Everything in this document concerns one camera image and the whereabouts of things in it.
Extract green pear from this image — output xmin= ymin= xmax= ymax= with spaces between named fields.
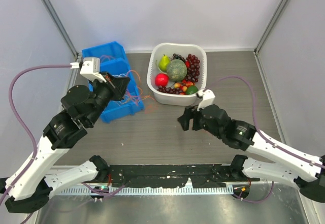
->
xmin=158 ymin=54 xmax=170 ymax=72

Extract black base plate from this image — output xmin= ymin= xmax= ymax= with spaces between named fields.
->
xmin=79 ymin=163 xmax=257 ymax=189

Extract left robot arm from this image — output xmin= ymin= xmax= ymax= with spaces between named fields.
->
xmin=1 ymin=72 xmax=131 ymax=214

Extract white slotted cable duct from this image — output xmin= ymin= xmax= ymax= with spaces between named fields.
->
xmin=59 ymin=185 xmax=234 ymax=196

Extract green lime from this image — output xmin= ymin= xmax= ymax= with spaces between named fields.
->
xmin=185 ymin=85 xmax=198 ymax=95

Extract white plastic fruit basket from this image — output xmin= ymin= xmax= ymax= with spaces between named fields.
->
xmin=146 ymin=43 xmax=207 ymax=106

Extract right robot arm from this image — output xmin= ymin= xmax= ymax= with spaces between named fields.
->
xmin=177 ymin=105 xmax=324 ymax=203

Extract small dark grape bunch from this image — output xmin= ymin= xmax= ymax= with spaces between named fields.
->
xmin=157 ymin=86 xmax=184 ymax=94

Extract dark red grape bunch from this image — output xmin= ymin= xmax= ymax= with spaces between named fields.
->
xmin=185 ymin=54 xmax=201 ymax=83

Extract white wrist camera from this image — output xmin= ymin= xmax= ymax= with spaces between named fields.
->
xmin=196 ymin=88 xmax=215 ymax=111
xmin=70 ymin=57 xmax=106 ymax=82

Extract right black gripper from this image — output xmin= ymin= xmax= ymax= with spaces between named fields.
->
xmin=177 ymin=104 xmax=222 ymax=139

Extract green netted melon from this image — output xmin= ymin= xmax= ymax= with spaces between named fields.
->
xmin=166 ymin=59 xmax=187 ymax=82

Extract red yellow cherries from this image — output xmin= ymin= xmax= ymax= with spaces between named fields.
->
xmin=173 ymin=80 xmax=195 ymax=94

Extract blue plastic compartment bin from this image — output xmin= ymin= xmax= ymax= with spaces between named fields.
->
xmin=82 ymin=41 xmax=145 ymax=123

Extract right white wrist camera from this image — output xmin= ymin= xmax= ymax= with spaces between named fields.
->
xmin=196 ymin=88 xmax=215 ymax=111

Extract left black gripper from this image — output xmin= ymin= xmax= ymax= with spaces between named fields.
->
xmin=86 ymin=71 xmax=131 ymax=126

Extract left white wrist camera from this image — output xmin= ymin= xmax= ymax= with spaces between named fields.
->
xmin=70 ymin=57 xmax=106 ymax=82

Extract red apple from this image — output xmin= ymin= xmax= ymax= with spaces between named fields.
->
xmin=154 ymin=73 xmax=169 ymax=87

